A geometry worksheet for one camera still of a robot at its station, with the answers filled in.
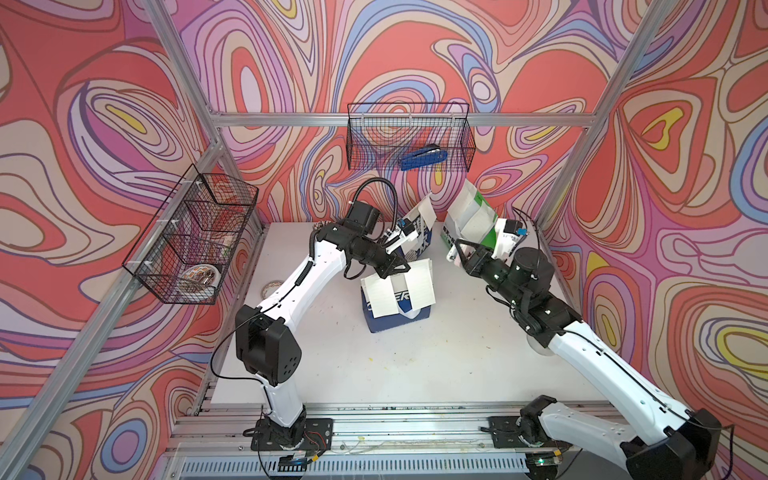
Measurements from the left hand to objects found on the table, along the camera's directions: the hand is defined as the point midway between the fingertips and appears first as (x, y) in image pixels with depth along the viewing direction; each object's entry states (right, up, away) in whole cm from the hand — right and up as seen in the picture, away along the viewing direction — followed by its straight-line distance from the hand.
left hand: (409, 268), depth 77 cm
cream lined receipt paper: (+3, -4, +1) cm, 5 cm away
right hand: (+11, +4, -7) cm, 13 cm away
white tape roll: (+22, -13, -24) cm, 35 cm away
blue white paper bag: (+6, +15, +18) cm, 24 cm away
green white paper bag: (+21, +15, +18) cm, 32 cm away
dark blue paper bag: (-1, -14, +5) cm, 15 cm away
